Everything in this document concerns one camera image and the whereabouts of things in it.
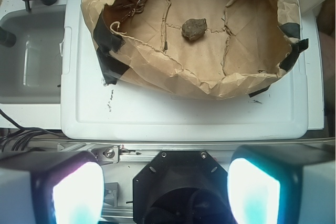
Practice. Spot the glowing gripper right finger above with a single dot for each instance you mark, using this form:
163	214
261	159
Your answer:
282	183

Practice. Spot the black tape right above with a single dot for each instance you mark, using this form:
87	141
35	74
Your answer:
261	53

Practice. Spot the black octagonal mount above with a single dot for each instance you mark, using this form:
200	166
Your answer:
181	187

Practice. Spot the brown rock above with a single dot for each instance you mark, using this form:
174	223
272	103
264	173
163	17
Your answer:
194	29

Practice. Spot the white plastic lid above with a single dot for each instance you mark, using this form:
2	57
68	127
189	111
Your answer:
93	110

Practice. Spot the black tape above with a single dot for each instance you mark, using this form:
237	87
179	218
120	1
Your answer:
108	44
261	53

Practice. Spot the brown paper bag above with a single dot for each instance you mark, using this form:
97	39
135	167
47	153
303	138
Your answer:
199	49

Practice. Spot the black tape left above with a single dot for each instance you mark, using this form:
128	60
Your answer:
108	44

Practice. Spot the aluminium extrusion rail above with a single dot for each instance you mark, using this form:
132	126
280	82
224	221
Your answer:
145	151

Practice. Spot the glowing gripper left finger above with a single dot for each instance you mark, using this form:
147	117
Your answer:
51	187

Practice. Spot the white plastic bin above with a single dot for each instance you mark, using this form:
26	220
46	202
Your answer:
31	69

